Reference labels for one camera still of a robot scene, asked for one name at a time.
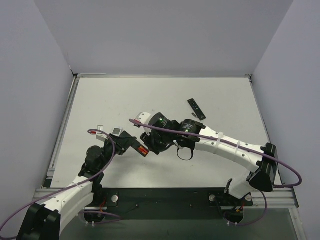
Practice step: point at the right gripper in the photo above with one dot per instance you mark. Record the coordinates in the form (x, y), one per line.
(152, 140)

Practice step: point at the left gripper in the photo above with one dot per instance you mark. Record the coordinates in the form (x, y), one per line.
(128, 141)

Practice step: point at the white remote control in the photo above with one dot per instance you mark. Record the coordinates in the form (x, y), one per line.
(116, 131)

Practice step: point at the wide black remote control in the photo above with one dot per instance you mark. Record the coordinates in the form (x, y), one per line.
(135, 145)

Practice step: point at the red orange battery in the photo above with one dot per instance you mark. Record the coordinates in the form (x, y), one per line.
(143, 151)

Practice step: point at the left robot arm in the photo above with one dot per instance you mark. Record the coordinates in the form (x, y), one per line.
(46, 221)

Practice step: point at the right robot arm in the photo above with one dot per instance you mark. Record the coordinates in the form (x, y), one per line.
(258, 161)

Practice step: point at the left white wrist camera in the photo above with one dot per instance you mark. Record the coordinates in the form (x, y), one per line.
(98, 133)

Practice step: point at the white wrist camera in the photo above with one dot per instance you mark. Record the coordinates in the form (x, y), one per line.
(144, 118)
(98, 133)

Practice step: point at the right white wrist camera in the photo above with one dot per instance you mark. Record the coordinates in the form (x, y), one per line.
(144, 118)

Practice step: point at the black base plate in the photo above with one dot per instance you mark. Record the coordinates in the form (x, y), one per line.
(209, 203)

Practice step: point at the aluminium front rail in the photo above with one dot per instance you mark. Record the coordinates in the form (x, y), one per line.
(284, 198)

